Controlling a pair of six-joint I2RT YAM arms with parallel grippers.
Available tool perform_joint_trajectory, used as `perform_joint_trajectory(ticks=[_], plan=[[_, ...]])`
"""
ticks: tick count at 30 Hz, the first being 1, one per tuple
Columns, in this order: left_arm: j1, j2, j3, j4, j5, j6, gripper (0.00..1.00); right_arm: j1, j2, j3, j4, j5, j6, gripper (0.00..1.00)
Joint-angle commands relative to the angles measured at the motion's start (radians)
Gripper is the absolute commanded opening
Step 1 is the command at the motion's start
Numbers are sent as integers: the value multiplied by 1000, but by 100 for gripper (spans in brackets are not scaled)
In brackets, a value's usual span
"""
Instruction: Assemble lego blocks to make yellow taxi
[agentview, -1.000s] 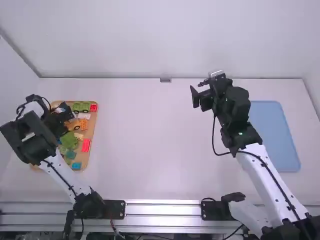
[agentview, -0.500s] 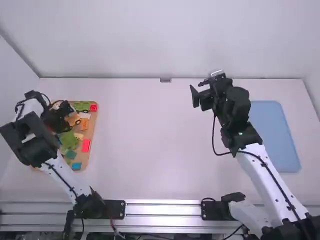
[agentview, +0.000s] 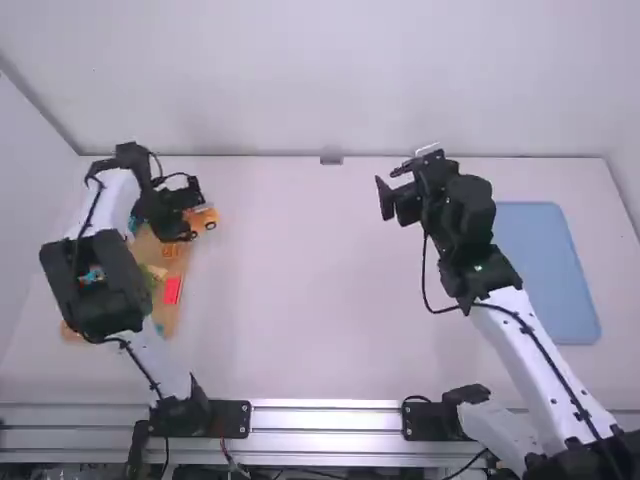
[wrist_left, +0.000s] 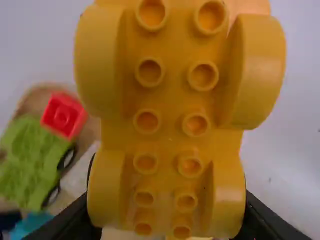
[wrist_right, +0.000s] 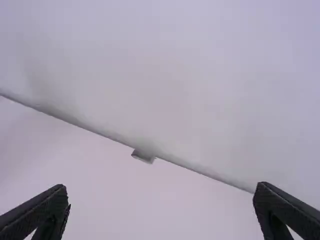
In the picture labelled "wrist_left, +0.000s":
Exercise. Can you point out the blue toy brick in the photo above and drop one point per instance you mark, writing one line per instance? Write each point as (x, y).
(30, 225)

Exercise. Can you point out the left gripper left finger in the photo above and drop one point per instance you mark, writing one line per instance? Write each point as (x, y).
(67, 222)

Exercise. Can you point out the green toy car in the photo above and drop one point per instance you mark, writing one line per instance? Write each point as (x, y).
(27, 160)

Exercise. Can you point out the tan tray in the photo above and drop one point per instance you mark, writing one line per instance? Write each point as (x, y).
(30, 97)

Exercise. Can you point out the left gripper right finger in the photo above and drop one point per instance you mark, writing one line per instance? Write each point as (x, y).
(270, 222)

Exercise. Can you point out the yellow toy car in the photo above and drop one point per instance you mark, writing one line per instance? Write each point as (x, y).
(170, 95)

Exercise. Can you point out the red toy brick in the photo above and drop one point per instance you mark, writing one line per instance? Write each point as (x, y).
(63, 116)

